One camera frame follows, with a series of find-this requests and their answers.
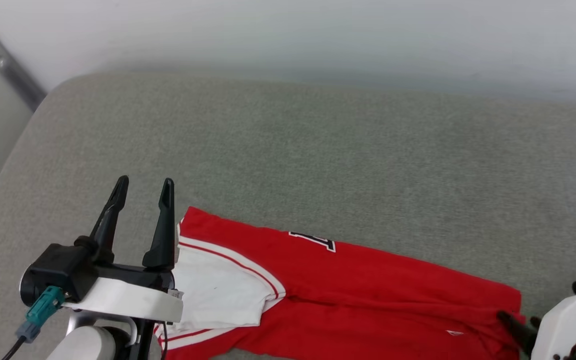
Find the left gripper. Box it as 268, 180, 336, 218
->
73, 174, 177, 292

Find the red and white jersey shirt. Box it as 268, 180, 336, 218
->
154, 206, 526, 360

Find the grey fabric sofa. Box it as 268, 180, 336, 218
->
0, 70, 576, 360

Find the thin black left gripper cable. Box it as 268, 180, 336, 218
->
159, 322, 170, 360

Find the left camera cable, teal plug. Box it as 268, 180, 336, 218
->
0, 286, 65, 360

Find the grey metal wall rail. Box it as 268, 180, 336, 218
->
0, 2, 48, 112

